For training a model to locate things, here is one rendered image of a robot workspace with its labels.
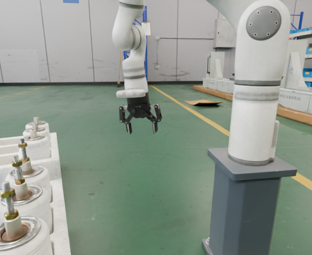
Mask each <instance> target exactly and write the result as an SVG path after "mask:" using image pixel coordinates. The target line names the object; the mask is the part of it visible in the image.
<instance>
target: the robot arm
mask: <svg viewBox="0 0 312 255"><path fill-rule="evenodd" d="M206 1H208V2H209V3H210V4H211V5H213V6H214V7H215V8H216V9H217V10H219V11H220V12H221V13H222V14H223V16H224V17H225V18H226V19H227V20H228V22H229V23H230V24H231V26H232V27H233V28H234V30H235V31H236V33H237V41H236V54H235V80H234V91H233V102H232V114H231V125H230V136H229V147H228V158H229V159H230V160H232V161H234V162H236V163H239V164H243V165H249V166H263V165H266V164H268V163H270V162H274V157H275V150H276V143H277V136H278V130H279V121H278V120H276V114H277V107H278V99H279V92H280V84H281V79H282V74H283V71H284V66H285V59H286V53H287V46H288V40H289V33H290V26H291V16H290V12H289V10H288V8H287V7H286V5H285V4H284V3H283V2H281V1H280V0H206ZM144 2H145V0H119V9H118V13H117V16H116V20H115V23H114V27H113V31H112V40H113V43H114V45H115V47H116V48H117V49H118V50H120V51H128V50H130V56H129V57H128V58H127V59H125V60H124V61H123V62H122V68H123V75H124V86H125V90H121V91H117V93H116V95H117V98H126V99H127V106H124V105H121V106H120V107H119V119H120V122H122V123H125V125H126V131H127V132H128V134H131V133H132V128H131V122H130V120H131V119H132V118H133V117H134V118H144V117H146V118H147V119H148V120H151V121H152V123H153V124H152V126H153V133H154V134H155V133H156V132H157V131H158V124H157V122H160V121H161V120H162V115H161V111H160V107H159V104H158V103H156V104H154V105H151V104H150V102H149V93H148V85H147V80H146V75H145V67H144V60H145V52H146V43H147V39H146V34H145V32H144V30H143V29H142V28H141V27H140V26H138V25H132V23H133V21H134V19H136V18H138V17H140V16H142V14H143V11H144ZM151 108H152V109H153V110H154V111H155V112H156V117H157V118H156V117H155V116H154V115H153V113H152V112H151V111H150V110H151ZM126 110H128V112H129V113H130V115H129V116H128V118H127V119H125V111H126Z"/></svg>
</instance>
